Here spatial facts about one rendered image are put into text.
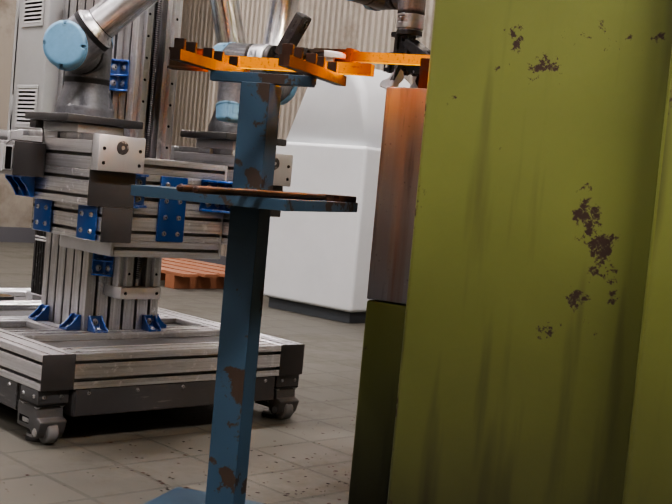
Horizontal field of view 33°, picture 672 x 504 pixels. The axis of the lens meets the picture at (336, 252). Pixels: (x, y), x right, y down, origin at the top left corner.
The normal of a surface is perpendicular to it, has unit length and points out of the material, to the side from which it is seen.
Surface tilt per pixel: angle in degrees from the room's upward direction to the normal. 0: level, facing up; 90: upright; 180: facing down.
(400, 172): 90
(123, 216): 90
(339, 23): 90
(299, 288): 90
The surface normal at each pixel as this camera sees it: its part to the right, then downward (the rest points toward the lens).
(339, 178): -0.68, -0.02
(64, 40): -0.20, 0.13
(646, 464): -0.45, 0.01
